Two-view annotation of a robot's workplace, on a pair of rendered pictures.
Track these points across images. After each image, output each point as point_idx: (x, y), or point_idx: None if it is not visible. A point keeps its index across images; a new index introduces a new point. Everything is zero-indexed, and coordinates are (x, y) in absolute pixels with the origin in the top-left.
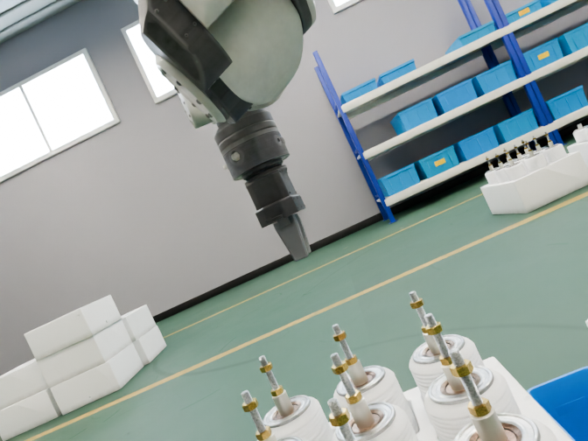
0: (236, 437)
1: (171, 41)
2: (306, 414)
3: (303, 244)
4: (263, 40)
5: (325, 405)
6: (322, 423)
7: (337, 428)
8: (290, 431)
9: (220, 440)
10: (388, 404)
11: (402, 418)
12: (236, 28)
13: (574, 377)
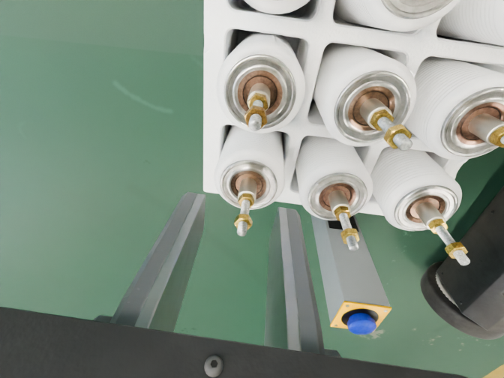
0: (39, 209)
1: None
2: (273, 165)
3: (303, 238)
4: None
5: (7, 116)
6: (265, 146)
7: (355, 139)
8: (284, 181)
9: (39, 223)
10: (370, 76)
11: (399, 65)
12: None
13: None
